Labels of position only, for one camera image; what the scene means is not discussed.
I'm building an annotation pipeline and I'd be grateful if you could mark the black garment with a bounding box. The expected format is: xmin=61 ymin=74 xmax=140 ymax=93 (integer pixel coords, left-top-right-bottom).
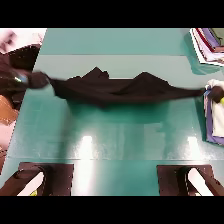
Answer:
xmin=46 ymin=66 xmax=208 ymax=110

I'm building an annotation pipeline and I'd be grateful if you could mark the purple garment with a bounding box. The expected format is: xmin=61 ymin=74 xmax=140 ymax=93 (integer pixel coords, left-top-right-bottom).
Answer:
xmin=203 ymin=87 xmax=224 ymax=146

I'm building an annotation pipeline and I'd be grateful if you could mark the brown garment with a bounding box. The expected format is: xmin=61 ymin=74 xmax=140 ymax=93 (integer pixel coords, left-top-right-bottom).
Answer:
xmin=0 ymin=94 xmax=20 ymax=127

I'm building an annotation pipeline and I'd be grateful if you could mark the white garment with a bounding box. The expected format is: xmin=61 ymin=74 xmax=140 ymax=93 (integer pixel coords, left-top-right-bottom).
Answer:
xmin=189 ymin=27 xmax=224 ymax=68

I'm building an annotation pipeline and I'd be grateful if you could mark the red garment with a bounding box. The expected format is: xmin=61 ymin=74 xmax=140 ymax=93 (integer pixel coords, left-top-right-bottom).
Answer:
xmin=195 ymin=27 xmax=216 ymax=54

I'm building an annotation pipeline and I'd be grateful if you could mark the lilac garment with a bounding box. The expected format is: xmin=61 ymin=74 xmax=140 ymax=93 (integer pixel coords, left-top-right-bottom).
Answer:
xmin=201 ymin=27 xmax=222 ymax=48

